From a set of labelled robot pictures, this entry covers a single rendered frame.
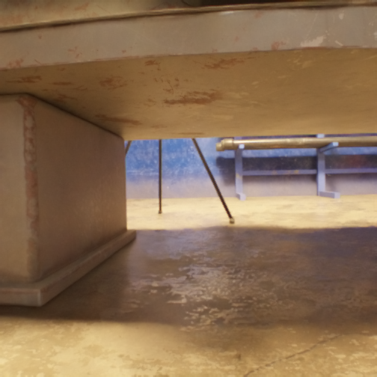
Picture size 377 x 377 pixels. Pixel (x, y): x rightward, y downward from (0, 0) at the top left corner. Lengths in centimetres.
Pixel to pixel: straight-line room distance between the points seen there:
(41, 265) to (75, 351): 24
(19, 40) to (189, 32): 26
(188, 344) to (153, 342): 5
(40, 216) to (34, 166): 10
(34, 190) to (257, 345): 47
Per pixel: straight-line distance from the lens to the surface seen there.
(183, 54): 45
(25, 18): 80
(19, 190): 63
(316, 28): 49
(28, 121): 64
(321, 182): 391
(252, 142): 338
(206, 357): 43
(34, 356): 47
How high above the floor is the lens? 22
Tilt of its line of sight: 2 degrees down
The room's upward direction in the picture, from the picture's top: 1 degrees counter-clockwise
